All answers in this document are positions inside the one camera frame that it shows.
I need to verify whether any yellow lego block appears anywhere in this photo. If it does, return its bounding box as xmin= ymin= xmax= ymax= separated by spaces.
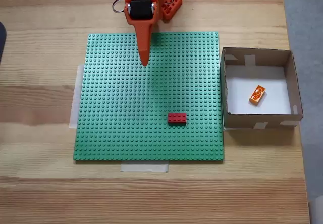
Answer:
xmin=248 ymin=84 xmax=267 ymax=106

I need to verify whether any green lego baseplate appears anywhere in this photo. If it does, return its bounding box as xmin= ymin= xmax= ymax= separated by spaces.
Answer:
xmin=73 ymin=31 xmax=225 ymax=162

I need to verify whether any red lego block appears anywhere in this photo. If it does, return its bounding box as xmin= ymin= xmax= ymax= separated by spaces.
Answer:
xmin=167 ymin=113 xmax=187 ymax=126

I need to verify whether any open cardboard box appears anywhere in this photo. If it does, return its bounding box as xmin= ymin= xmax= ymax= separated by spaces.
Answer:
xmin=220 ymin=46 xmax=304 ymax=131

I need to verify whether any translucent masking tape strip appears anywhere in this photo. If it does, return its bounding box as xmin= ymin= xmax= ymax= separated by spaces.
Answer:
xmin=120 ymin=161 xmax=169 ymax=173
xmin=69 ymin=62 xmax=85 ymax=130

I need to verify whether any white paper sheet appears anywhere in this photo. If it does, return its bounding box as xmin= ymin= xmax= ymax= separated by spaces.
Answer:
xmin=225 ymin=66 xmax=293 ymax=115

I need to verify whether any black rounded device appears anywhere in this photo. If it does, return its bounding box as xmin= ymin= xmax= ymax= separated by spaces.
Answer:
xmin=0 ymin=21 xmax=8 ymax=65

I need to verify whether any gripper motor servo cable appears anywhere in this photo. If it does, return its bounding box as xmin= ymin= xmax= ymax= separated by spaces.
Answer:
xmin=112 ymin=0 xmax=132 ymax=15

